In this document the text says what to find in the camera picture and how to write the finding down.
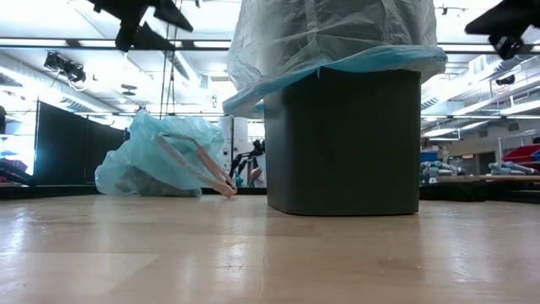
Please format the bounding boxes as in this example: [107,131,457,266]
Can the hanging black cords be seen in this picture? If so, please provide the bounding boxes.
[158,20,185,119]

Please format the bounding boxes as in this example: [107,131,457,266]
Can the grey trash bin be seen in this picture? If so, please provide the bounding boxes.
[263,67,423,217]

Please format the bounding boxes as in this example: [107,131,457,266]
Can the red object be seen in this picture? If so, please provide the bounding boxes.
[501,144,540,165]

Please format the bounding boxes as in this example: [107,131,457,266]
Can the blue plastic trash bag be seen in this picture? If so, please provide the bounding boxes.
[94,108,239,200]

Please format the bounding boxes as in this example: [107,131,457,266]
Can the translucent blue-rimmed trash bag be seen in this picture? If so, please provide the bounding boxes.
[222,0,449,120]

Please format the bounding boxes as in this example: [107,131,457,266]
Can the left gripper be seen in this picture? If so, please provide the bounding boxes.
[87,0,195,52]

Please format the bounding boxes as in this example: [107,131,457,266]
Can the black ceiling-mounted device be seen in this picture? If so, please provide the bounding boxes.
[43,51,89,84]

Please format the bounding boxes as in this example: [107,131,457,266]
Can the black partition wall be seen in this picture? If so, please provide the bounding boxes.
[32,99,130,187]

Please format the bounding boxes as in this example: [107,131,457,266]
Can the person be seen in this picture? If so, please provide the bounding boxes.
[247,166,267,188]

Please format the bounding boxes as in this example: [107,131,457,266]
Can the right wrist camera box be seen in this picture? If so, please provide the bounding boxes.
[488,33,527,62]

